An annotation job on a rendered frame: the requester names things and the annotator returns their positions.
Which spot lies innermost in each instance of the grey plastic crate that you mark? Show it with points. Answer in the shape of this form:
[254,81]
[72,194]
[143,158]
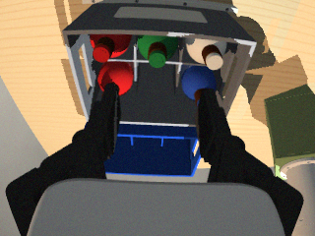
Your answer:
[156,98]

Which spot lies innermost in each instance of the blue plastic crate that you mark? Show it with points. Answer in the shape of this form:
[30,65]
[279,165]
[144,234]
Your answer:
[151,155]

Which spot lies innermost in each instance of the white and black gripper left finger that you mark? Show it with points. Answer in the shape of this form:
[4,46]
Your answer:
[89,149]

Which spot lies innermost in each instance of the red bottle with pink label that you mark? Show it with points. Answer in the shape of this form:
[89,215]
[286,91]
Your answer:
[116,72]
[109,45]

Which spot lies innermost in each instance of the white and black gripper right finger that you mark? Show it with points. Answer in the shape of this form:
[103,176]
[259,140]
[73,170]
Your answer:
[218,144]

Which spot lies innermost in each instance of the green bottle with pale green label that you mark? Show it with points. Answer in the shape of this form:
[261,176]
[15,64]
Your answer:
[157,46]

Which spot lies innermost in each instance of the blue bottle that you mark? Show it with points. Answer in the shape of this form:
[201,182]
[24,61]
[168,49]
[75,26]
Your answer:
[194,79]

